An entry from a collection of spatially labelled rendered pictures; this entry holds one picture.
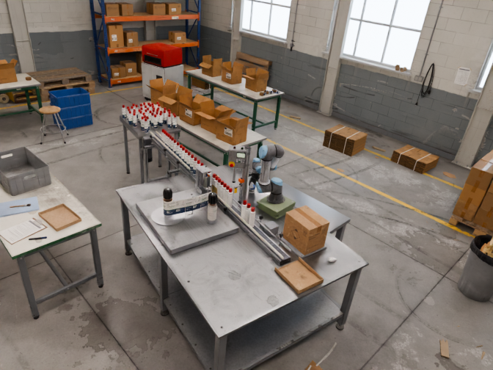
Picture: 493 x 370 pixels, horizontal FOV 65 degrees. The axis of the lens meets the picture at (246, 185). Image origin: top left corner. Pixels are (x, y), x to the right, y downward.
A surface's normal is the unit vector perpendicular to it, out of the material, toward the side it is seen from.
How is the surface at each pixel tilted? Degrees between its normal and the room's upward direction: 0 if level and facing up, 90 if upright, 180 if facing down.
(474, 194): 90
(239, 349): 1
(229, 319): 0
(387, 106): 90
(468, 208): 87
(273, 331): 1
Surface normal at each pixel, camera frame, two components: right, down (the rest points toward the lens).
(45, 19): 0.69, 0.41
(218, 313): 0.08, -0.86
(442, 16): -0.72, 0.29
